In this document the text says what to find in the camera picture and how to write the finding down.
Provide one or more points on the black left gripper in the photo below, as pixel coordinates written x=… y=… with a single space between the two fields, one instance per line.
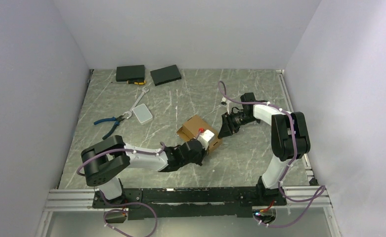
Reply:
x=204 y=154

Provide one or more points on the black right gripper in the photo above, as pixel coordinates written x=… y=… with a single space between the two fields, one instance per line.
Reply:
x=227 y=128

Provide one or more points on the brown cardboard box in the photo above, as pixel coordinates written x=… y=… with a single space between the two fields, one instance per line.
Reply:
x=190 y=129

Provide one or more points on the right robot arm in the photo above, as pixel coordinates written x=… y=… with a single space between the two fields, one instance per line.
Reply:
x=289 y=137

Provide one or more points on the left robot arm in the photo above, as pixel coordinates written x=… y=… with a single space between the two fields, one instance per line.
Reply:
x=103 y=161

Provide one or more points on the grey white rectangular device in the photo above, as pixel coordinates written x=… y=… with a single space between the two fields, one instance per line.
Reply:
x=142 y=114

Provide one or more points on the silver combination wrench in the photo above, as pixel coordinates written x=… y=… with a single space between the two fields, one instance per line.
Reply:
x=127 y=114

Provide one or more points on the black foam block right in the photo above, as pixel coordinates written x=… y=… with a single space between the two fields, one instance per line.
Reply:
x=165 y=75

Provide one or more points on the black foam block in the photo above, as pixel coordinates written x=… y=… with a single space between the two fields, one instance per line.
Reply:
x=165 y=75
x=124 y=73

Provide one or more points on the yellow black screwdriver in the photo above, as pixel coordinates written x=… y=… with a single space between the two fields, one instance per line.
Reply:
x=136 y=82

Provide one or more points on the black foam block left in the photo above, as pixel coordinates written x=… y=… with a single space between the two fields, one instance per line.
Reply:
x=124 y=73

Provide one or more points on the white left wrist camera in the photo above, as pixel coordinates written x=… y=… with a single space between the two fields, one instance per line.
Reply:
x=205 y=137

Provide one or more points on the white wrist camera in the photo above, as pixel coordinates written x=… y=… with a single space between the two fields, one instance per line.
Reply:
x=224 y=101
x=205 y=137

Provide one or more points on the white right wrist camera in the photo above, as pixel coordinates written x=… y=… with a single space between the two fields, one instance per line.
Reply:
x=224 y=101

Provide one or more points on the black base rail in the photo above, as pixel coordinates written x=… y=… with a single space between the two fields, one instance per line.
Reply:
x=192 y=202

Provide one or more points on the aluminium frame rail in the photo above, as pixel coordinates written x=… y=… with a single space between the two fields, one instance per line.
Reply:
x=62 y=200

